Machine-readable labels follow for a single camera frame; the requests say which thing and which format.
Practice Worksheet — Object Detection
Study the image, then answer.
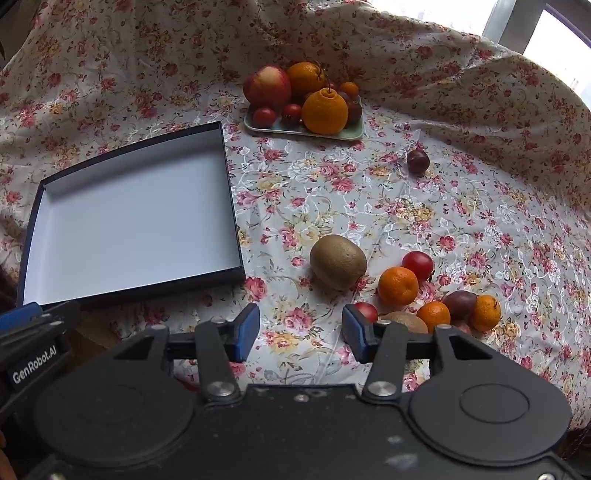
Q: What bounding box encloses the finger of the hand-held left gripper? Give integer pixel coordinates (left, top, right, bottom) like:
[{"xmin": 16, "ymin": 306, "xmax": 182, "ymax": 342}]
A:
[{"xmin": 0, "ymin": 300, "xmax": 81, "ymax": 352}]

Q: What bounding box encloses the large knobbed orange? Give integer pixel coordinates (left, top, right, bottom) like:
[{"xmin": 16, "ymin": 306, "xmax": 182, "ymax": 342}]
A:
[{"xmin": 301, "ymin": 88, "xmax": 349, "ymax": 136}]

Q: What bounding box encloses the floral cloth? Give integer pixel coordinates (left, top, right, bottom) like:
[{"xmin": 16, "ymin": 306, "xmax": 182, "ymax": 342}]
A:
[{"xmin": 0, "ymin": 0, "xmax": 591, "ymax": 430}]

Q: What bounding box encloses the pale green tray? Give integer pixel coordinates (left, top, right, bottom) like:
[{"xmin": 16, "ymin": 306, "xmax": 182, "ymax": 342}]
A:
[{"xmin": 244, "ymin": 95, "xmax": 364, "ymax": 141}]

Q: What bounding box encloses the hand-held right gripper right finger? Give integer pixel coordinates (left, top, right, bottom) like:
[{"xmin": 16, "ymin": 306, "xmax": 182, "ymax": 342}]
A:
[{"xmin": 342, "ymin": 305, "xmax": 495, "ymax": 403}]

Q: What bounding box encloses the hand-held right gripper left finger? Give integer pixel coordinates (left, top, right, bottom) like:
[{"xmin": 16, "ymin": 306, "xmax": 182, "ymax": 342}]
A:
[{"xmin": 112, "ymin": 303, "xmax": 260, "ymax": 404}]

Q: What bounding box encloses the dark blue box white inside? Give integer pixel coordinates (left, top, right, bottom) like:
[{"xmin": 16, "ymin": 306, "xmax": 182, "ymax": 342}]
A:
[{"xmin": 16, "ymin": 121, "xmax": 246, "ymax": 311}]

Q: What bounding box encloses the round orange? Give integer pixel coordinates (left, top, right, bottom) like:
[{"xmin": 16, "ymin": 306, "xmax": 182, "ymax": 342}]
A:
[{"xmin": 286, "ymin": 61, "xmax": 326, "ymax": 97}]

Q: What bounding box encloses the red apple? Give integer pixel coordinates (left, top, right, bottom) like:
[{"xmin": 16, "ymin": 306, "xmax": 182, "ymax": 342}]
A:
[{"xmin": 243, "ymin": 65, "xmax": 293, "ymax": 110}]

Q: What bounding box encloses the window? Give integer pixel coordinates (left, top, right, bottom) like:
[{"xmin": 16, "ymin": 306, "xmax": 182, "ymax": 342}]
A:
[{"xmin": 369, "ymin": 0, "xmax": 591, "ymax": 109}]

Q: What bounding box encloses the brown kiwi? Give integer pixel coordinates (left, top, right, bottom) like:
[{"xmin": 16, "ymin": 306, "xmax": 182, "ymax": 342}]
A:
[
  {"xmin": 310, "ymin": 234, "xmax": 368, "ymax": 292},
  {"xmin": 379, "ymin": 311, "xmax": 430, "ymax": 334}
]

